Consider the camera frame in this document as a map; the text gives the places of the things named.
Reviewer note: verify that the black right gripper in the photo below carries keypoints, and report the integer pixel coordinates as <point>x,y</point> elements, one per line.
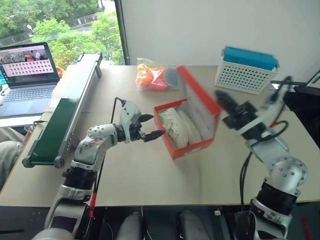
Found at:
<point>241,116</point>

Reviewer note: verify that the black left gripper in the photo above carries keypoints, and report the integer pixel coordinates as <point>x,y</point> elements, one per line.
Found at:
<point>136,130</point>

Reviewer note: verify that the white speckled shoe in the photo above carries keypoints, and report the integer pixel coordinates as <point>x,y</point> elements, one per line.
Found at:
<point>175,130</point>

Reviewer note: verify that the orange shoe box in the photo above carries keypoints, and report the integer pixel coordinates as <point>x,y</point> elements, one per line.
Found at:
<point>200,97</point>

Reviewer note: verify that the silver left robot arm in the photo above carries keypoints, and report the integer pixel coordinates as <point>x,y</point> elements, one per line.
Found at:
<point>87,147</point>

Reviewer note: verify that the green conveyor belt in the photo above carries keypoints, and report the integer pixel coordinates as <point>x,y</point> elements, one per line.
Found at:
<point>53,130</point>

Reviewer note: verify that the white perforated plastic basket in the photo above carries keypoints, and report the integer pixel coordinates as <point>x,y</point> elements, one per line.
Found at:
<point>241,78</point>

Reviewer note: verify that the clear bag of colourful toys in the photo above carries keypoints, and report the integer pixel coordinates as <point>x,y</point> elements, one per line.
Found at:
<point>150,78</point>

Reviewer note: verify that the black side table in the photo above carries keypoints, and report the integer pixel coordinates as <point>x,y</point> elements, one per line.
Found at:
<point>305,100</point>

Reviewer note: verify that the grey metal rod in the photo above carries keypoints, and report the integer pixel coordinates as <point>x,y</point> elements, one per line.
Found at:
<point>312,78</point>

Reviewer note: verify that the dark grey rounded shape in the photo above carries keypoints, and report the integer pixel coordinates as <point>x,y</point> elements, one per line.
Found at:
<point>192,226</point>
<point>131,227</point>

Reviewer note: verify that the orange round object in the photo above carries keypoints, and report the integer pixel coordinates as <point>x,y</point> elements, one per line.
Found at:
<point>60,72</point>

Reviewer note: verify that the small white block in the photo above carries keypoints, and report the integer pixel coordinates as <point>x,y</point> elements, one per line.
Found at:
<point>217,213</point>

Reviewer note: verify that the grey open laptop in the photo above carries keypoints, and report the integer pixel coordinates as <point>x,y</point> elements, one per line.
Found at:
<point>27,92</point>

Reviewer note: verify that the person's grey trouser leg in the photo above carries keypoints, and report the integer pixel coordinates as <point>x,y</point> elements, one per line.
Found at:
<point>8,155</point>

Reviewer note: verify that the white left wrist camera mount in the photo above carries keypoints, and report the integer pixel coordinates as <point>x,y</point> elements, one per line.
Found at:
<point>128,112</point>

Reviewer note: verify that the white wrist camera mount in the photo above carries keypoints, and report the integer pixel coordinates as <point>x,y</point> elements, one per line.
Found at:
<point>265,117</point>
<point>128,112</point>

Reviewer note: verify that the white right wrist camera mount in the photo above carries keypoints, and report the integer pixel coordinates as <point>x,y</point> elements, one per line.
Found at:
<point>265,117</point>

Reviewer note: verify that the black window frame post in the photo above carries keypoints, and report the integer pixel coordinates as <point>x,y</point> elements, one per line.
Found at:
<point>122,32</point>

